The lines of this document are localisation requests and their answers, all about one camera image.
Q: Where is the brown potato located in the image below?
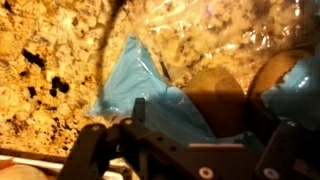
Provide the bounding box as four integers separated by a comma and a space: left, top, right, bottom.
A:
247, 49, 314, 111
184, 67, 248, 138

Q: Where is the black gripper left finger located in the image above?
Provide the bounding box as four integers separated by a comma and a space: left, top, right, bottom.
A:
57, 97, 201, 180

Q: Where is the yellow onion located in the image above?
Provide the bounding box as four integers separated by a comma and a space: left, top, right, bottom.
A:
0, 163, 49, 180

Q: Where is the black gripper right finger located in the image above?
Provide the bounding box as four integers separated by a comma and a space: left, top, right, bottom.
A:
254, 119, 320, 180

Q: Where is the blue and clear potato bag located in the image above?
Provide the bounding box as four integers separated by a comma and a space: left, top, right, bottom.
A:
88, 0, 320, 146

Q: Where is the white tray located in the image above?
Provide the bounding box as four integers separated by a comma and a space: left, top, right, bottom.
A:
0, 153, 124, 180

